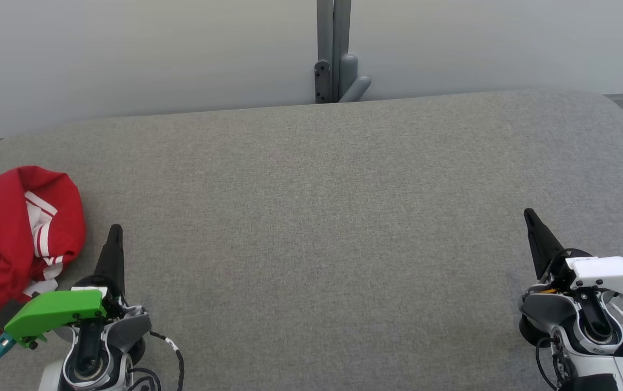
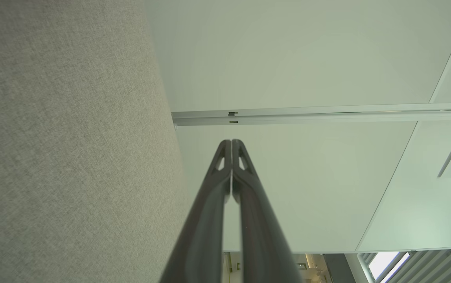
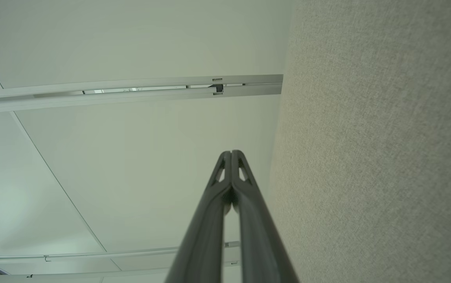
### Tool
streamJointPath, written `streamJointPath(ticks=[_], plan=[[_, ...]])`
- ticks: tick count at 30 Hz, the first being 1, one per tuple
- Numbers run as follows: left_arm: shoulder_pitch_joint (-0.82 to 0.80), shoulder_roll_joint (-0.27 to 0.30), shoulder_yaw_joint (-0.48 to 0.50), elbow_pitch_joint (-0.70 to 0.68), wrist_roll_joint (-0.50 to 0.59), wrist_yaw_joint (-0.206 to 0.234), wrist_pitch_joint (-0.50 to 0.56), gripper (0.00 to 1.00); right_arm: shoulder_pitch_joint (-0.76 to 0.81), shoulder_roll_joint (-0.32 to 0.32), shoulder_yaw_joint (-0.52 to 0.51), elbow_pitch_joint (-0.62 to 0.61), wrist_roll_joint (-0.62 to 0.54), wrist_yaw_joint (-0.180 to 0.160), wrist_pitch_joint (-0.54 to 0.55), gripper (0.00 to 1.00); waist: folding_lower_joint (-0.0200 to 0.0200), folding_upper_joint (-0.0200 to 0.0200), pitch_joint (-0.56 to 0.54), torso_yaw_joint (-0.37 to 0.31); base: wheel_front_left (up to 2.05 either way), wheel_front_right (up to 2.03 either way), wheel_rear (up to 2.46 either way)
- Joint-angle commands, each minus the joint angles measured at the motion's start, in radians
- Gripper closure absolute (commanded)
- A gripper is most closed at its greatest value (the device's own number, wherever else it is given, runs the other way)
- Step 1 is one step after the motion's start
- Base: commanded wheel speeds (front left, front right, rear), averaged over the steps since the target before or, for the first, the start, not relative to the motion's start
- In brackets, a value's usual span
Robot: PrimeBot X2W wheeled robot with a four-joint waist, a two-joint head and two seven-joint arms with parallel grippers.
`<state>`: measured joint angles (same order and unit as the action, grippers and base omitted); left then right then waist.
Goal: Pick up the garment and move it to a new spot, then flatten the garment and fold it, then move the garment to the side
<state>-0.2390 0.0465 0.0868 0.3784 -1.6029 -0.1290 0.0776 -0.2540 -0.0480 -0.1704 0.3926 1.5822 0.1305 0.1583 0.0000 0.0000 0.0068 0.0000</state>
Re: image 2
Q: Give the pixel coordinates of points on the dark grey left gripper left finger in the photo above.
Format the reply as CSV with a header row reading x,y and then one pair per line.
x,y
203,228

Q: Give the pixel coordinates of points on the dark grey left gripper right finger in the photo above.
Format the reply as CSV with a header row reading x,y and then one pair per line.
x,y
260,236

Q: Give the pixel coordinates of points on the white window blind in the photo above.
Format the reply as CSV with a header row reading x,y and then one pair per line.
x,y
426,267

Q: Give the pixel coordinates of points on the aluminium partition rail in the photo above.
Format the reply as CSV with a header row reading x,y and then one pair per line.
x,y
308,116

